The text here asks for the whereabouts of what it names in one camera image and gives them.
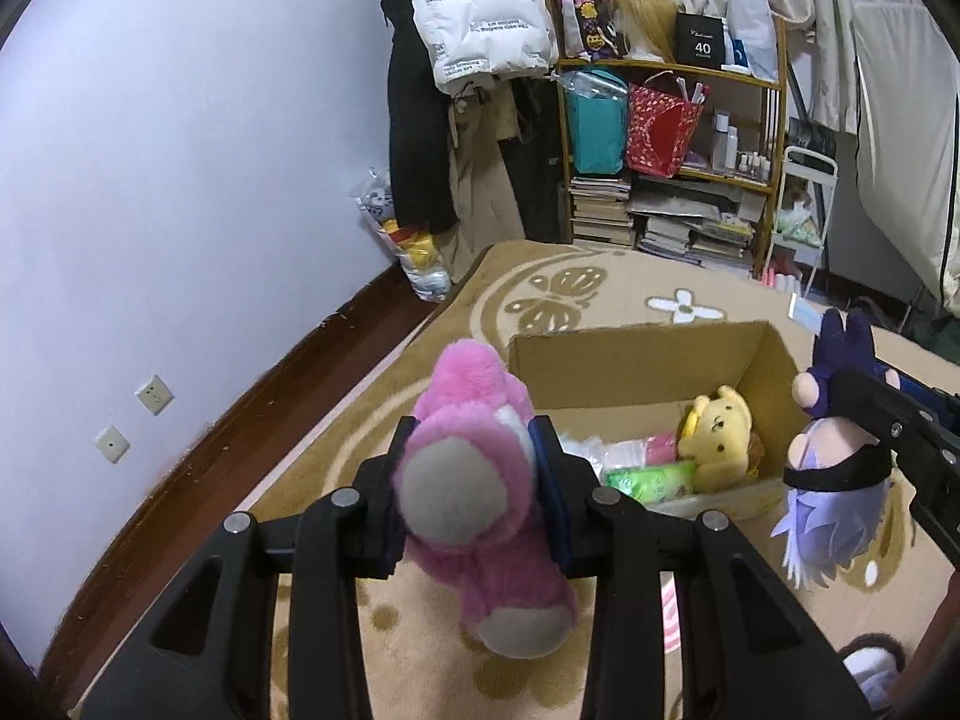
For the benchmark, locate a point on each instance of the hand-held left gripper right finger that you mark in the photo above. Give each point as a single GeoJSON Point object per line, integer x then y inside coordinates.
{"type": "Point", "coordinates": [555, 525]}

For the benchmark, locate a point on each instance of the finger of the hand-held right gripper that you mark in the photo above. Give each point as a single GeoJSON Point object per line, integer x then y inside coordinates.
{"type": "Point", "coordinates": [911, 386]}
{"type": "Point", "coordinates": [870, 409]}

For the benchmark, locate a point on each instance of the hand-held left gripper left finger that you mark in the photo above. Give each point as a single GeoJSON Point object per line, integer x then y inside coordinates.
{"type": "Point", "coordinates": [379, 525]}

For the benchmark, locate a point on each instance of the green tissue pack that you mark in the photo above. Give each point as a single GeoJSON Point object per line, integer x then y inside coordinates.
{"type": "Point", "coordinates": [652, 481]}

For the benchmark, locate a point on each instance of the purple-haired plush doll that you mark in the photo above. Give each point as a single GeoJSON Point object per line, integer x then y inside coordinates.
{"type": "Point", "coordinates": [832, 532]}

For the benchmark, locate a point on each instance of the pink plush toy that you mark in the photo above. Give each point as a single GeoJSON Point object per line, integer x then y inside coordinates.
{"type": "Point", "coordinates": [465, 405]}

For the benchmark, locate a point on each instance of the yellow dog plush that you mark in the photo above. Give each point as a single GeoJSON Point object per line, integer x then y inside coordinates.
{"type": "Point", "coordinates": [720, 435]}

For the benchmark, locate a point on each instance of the cardboard box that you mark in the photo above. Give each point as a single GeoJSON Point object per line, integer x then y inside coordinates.
{"type": "Point", "coordinates": [660, 367]}

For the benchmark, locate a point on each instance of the person's right forearm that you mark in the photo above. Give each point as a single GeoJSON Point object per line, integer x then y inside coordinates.
{"type": "Point", "coordinates": [941, 615]}

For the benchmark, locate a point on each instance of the white plastic packet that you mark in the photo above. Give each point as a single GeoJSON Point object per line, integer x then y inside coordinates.
{"type": "Point", "coordinates": [600, 457]}

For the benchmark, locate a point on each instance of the light blue packet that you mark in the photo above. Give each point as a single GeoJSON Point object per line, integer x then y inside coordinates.
{"type": "Point", "coordinates": [804, 313]}

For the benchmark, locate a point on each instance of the pale pink striped pouch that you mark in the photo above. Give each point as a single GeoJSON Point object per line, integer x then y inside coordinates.
{"type": "Point", "coordinates": [669, 607]}

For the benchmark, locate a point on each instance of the brown white fuzzy cloth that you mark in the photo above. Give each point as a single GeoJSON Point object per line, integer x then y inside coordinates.
{"type": "Point", "coordinates": [870, 664]}

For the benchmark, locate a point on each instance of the white metal cart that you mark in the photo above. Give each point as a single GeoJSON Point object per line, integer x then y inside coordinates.
{"type": "Point", "coordinates": [817, 165]}

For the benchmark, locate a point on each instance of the pile of magazines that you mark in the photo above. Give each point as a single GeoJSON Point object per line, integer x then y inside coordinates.
{"type": "Point", "coordinates": [690, 232]}

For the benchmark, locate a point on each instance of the plastic bag of toys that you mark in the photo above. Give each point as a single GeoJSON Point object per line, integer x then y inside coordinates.
{"type": "Point", "coordinates": [416, 255]}

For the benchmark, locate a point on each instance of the row of cosmetic bottles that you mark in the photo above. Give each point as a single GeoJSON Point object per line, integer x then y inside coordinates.
{"type": "Point", "coordinates": [721, 142]}

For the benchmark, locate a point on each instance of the stack of books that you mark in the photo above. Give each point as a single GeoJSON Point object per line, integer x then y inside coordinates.
{"type": "Point", "coordinates": [600, 214]}

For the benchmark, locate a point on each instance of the wooden shelf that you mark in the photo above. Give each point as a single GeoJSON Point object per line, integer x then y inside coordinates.
{"type": "Point", "coordinates": [757, 79]}

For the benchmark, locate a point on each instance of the red gift bag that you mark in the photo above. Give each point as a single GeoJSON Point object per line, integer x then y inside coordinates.
{"type": "Point", "coordinates": [660, 135]}

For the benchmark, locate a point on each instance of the beige hanging coat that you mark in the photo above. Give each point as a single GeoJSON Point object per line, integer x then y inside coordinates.
{"type": "Point", "coordinates": [480, 187]}

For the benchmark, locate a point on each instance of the dark hanging garment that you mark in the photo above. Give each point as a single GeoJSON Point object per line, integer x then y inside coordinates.
{"type": "Point", "coordinates": [536, 165]}

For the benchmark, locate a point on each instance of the black hanging coat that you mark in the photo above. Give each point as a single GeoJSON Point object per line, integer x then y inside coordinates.
{"type": "Point", "coordinates": [412, 150]}

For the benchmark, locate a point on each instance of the teal bag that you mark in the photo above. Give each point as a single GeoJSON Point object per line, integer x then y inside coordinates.
{"type": "Point", "coordinates": [596, 139]}

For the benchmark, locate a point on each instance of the black gift box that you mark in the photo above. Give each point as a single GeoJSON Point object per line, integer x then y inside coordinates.
{"type": "Point", "coordinates": [701, 41]}

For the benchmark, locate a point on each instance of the white plastic bag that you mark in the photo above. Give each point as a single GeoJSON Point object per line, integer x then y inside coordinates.
{"type": "Point", "coordinates": [750, 15]}

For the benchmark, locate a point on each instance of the clear plastic bag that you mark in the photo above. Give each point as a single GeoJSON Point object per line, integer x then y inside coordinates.
{"type": "Point", "coordinates": [592, 82]}

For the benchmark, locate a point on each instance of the blond wig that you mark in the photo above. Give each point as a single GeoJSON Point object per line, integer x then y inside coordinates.
{"type": "Point", "coordinates": [645, 11]}

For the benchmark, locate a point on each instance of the colourful printed bag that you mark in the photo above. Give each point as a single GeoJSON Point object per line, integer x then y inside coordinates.
{"type": "Point", "coordinates": [585, 22]}

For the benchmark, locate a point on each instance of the white puffer jacket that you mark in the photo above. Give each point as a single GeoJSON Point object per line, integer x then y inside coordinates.
{"type": "Point", "coordinates": [480, 15]}

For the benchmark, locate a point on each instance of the white wall socket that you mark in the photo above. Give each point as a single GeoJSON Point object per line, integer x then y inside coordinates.
{"type": "Point", "coordinates": [154, 394]}
{"type": "Point", "coordinates": [112, 444]}

